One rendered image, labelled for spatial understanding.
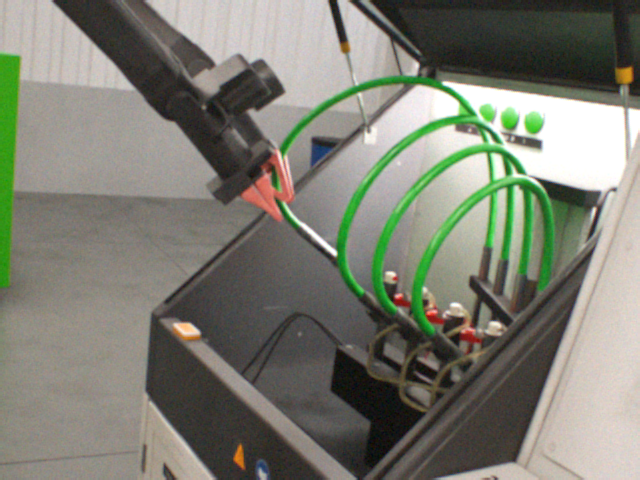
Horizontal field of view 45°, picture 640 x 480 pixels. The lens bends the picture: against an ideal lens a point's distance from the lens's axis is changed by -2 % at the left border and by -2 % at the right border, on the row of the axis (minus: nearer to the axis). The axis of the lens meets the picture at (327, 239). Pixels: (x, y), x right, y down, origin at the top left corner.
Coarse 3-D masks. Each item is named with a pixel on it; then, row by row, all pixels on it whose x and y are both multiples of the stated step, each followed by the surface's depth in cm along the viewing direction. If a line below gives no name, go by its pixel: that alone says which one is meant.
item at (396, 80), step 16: (384, 80) 125; (400, 80) 126; (416, 80) 126; (432, 80) 126; (336, 96) 125; (320, 112) 125; (304, 128) 125; (480, 128) 129; (288, 144) 125; (272, 176) 126; (496, 176) 132; (496, 192) 132; (496, 208) 133
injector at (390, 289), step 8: (384, 288) 124; (392, 288) 124; (392, 296) 125; (392, 304) 125; (368, 312) 124; (376, 320) 125; (384, 328) 126; (384, 336) 127; (376, 344) 127; (384, 344) 127; (376, 352) 127
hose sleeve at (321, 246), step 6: (300, 228) 128; (306, 228) 129; (300, 234) 129; (306, 234) 129; (312, 234) 129; (312, 240) 129; (318, 240) 129; (312, 246) 130; (318, 246) 130; (324, 246) 130; (324, 252) 130; (330, 252) 130; (330, 258) 130
